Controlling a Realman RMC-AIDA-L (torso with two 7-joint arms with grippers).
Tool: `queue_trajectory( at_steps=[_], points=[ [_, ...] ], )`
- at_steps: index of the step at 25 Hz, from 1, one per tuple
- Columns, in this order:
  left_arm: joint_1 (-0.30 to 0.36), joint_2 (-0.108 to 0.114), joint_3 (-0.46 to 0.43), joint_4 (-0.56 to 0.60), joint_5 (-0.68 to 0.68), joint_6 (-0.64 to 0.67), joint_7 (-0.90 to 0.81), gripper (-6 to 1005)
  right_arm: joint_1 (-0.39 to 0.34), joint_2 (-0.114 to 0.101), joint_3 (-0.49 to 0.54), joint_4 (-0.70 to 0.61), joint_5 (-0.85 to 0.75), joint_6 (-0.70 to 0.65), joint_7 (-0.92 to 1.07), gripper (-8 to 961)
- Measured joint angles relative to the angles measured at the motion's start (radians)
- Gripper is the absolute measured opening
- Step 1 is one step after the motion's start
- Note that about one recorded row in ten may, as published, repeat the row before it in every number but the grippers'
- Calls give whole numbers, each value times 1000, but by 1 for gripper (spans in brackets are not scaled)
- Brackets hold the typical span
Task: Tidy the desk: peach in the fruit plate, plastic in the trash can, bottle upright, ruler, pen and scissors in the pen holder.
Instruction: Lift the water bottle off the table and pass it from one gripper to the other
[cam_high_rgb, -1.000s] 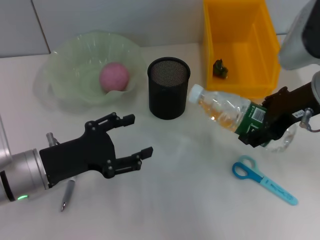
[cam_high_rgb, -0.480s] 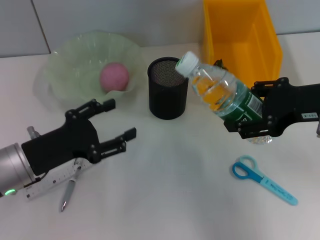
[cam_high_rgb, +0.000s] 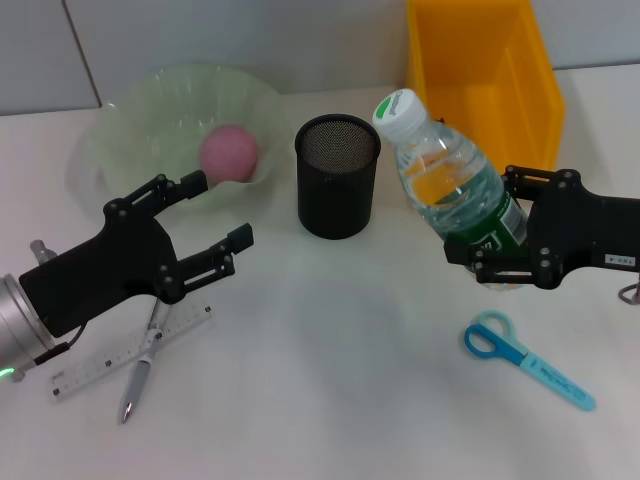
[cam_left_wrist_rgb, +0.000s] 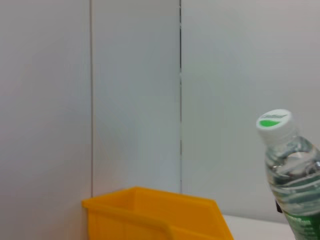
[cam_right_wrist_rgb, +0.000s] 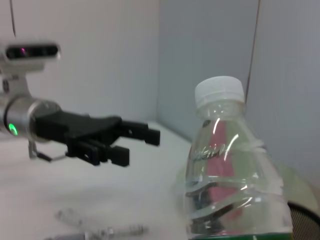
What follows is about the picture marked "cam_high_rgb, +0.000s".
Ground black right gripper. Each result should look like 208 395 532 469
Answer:
443 164 640 291

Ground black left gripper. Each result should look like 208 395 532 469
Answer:
18 168 256 340

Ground pink peach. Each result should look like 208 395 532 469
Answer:
198 123 261 184

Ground clear green-label water bottle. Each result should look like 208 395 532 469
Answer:
372 88 531 291

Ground translucent green fruit plate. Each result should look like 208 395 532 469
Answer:
67 64 291 216

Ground black mesh pen holder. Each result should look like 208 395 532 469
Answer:
293 114 382 241

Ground blue scissors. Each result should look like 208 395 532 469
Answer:
463 309 598 412

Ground silver ballpoint pen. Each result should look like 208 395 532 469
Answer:
117 299 171 425

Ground clear plastic ruler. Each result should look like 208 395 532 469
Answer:
48 299 214 405

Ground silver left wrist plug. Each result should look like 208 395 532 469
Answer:
28 239 59 266

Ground yellow plastic bin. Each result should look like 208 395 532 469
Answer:
405 0 567 174

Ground dark left wrist cable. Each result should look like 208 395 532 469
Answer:
32 322 89 366

